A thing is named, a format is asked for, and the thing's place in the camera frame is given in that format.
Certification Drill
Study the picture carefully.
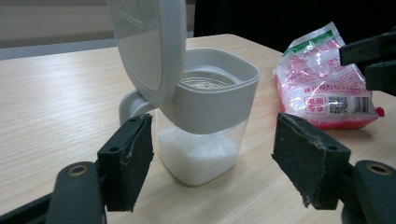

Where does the pink and white plastic bag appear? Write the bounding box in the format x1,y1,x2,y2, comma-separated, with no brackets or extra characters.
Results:
273,21,386,131

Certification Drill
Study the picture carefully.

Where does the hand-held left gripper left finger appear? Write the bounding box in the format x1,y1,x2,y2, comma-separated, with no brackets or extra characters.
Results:
96,113,155,213

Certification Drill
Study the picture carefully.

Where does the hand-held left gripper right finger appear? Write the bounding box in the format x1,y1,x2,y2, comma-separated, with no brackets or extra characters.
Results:
272,112,353,210

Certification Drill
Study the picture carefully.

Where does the clear jar with white lid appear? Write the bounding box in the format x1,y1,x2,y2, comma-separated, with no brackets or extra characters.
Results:
106,0,262,188

